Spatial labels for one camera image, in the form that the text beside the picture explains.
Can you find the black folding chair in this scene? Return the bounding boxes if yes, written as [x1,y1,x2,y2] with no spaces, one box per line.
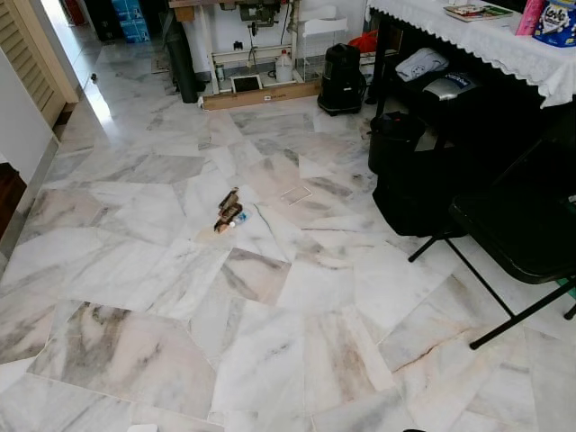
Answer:
[408,106,576,351]

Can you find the large black bag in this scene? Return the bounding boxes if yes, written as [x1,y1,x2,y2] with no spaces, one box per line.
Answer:
[372,144,487,239]

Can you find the silver appliance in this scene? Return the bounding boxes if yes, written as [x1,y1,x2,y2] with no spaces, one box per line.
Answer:
[421,72,478,104]

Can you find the blue and white pack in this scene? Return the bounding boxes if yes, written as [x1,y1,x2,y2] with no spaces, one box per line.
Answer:
[533,0,576,49]

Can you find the white lace tablecloth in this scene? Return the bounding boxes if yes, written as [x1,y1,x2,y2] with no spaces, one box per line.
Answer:
[367,0,576,109]

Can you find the grey and white bag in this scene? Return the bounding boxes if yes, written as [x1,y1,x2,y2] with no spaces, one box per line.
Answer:
[394,47,451,84]

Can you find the colourful magazine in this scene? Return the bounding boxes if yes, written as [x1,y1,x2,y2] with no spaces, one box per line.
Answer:
[443,3,516,23]

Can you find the black vacuum cleaner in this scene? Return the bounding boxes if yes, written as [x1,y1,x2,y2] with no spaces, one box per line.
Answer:
[317,42,367,116]

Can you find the red cloth bundle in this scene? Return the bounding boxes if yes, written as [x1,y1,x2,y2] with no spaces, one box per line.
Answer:
[349,30,379,55]

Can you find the white plastic stool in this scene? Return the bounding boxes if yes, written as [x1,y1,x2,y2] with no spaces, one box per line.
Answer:
[297,4,350,82]

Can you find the white plastic jug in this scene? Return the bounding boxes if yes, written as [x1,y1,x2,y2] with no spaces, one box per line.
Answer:
[274,49,295,85]

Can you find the long brown cardboard box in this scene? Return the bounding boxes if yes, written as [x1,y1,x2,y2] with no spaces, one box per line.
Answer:
[202,81,322,112]

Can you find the brown litter wrappers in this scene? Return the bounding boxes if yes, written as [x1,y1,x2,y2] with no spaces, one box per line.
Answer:
[213,187,244,235]

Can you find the small white-framed tablet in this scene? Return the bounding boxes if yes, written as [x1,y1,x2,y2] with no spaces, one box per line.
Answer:
[230,75,263,95]

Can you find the white sewing machine table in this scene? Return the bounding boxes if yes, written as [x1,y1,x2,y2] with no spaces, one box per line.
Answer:
[171,0,311,91]

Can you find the black rolled mat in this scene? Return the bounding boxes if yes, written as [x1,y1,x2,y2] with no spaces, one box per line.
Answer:
[162,9,206,104]

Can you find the blue box stack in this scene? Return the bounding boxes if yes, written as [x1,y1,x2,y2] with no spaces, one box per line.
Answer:
[112,0,152,44]

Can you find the black suitcase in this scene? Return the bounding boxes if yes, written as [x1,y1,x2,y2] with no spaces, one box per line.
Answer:
[85,0,125,41]

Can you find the dark brown wooden furniture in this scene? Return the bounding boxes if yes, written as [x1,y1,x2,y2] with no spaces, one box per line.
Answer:
[0,162,28,237]

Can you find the louvred wooden door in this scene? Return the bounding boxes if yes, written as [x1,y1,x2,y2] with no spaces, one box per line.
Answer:
[0,0,82,127]

